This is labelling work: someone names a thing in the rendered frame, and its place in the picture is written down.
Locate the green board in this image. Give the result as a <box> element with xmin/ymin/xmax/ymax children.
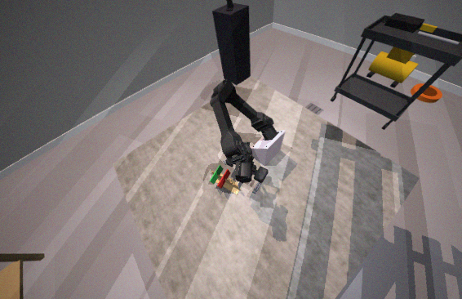
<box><xmin>210</xmin><ymin>165</ymin><xmax>223</xmax><ymax>184</ymax></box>

